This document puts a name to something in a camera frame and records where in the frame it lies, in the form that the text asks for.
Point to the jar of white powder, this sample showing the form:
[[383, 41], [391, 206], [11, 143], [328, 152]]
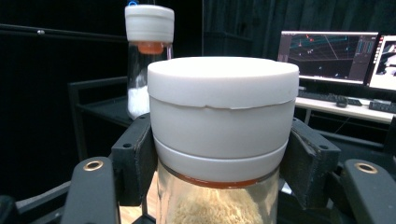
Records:
[[149, 28]]

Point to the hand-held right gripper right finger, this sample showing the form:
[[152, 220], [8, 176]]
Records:
[[311, 168]]

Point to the jar of yellow powder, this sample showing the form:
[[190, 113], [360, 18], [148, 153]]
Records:
[[222, 124]]

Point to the black computer mouse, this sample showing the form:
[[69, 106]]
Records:
[[342, 102]]

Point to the black keyboard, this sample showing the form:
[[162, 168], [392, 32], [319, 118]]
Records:
[[383, 106], [320, 97]]

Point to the white desk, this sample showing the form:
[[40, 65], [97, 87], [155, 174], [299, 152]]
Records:
[[327, 109]]

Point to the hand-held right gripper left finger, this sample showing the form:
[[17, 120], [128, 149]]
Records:
[[134, 161]]

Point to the bright computer monitor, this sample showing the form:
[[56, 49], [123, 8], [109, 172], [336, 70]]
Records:
[[384, 65]]

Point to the black metal shelf rack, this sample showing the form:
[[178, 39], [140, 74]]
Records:
[[102, 110]]

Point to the black horizontal bar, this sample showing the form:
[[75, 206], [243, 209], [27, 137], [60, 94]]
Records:
[[62, 33]]

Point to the large computer monitor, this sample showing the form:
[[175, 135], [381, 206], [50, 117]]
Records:
[[327, 56]]

